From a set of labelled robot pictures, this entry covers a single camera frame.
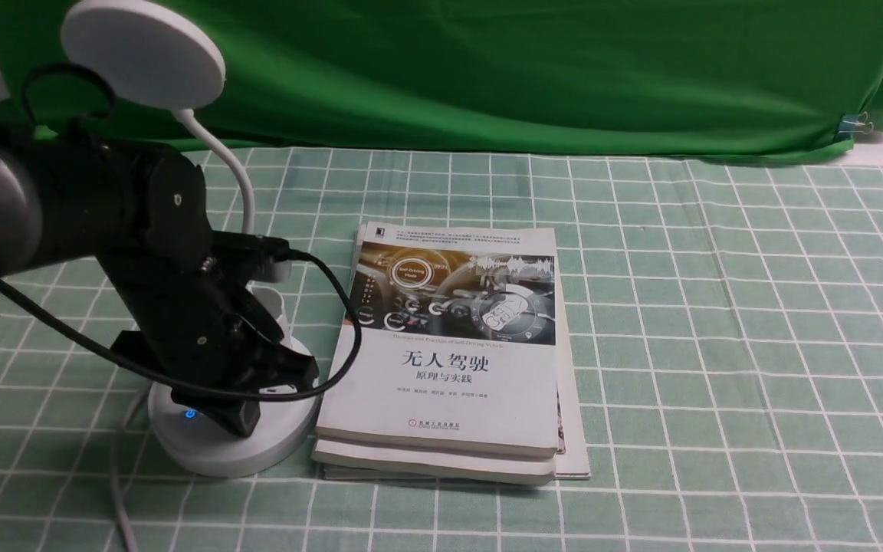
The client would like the blue binder clip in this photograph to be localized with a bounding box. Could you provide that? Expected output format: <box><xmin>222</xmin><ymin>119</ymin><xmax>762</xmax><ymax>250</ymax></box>
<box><xmin>835</xmin><ymin>112</ymin><xmax>874</xmax><ymax>141</ymax></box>

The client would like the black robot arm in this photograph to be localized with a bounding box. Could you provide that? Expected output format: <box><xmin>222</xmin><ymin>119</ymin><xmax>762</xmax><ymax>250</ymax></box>
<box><xmin>0</xmin><ymin>129</ymin><xmax>319</xmax><ymax>438</ymax></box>

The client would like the white desk lamp with sockets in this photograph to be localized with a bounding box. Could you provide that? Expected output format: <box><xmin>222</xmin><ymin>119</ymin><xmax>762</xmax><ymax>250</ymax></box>
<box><xmin>61</xmin><ymin>1</ymin><xmax>318</xmax><ymax>478</ymax></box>

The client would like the white lamp power cable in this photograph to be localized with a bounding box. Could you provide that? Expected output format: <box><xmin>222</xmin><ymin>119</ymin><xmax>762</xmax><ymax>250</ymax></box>
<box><xmin>109</xmin><ymin>383</ymin><xmax>153</xmax><ymax>552</ymax></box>

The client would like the green checkered tablecloth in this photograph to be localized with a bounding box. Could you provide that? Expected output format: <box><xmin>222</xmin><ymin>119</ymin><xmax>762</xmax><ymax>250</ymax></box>
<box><xmin>0</xmin><ymin>146</ymin><xmax>883</xmax><ymax>552</ymax></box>

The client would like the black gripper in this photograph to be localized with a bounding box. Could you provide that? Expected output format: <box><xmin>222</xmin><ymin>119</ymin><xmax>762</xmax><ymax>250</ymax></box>
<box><xmin>108</xmin><ymin>249</ymin><xmax>319</xmax><ymax>438</ymax></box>

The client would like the top white self-driving book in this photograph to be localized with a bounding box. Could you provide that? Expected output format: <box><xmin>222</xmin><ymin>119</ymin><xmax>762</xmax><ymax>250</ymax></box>
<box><xmin>317</xmin><ymin>222</ymin><xmax>560</xmax><ymax>458</ymax></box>

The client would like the lower white book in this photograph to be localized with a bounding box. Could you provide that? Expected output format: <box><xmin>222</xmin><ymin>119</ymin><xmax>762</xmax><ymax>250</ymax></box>
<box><xmin>312</xmin><ymin>439</ymin><xmax>556</xmax><ymax>486</ymax></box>

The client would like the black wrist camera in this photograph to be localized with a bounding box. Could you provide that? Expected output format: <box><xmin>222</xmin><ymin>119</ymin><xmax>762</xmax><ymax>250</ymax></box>
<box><xmin>211</xmin><ymin>231</ymin><xmax>291</xmax><ymax>285</ymax></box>

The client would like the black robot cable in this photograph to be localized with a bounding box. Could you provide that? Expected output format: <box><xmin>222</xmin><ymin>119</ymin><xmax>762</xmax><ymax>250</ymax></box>
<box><xmin>0</xmin><ymin>63</ymin><xmax>363</xmax><ymax>552</ymax></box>

